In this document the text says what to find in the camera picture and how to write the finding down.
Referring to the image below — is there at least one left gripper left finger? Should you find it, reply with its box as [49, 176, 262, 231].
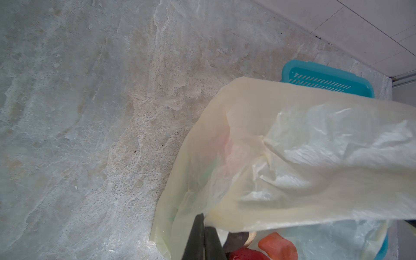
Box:
[182, 213, 205, 260]

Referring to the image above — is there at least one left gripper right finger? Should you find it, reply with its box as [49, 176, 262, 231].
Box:
[204, 227, 227, 260]

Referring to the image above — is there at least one red dragon fruit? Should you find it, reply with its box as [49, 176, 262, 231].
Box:
[228, 248, 269, 260]

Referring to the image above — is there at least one pale yellow plastic bag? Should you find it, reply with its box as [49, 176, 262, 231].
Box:
[150, 77, 416, 260]

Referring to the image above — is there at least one dark round fruit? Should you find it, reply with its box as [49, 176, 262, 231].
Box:
[223, 232, 249, 254]

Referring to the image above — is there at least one orange red fruit piece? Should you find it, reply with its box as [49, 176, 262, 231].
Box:
[258, 232, 299, 260]

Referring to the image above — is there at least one teal plastic basket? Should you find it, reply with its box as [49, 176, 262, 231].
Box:
[281, 60, 390, 260]

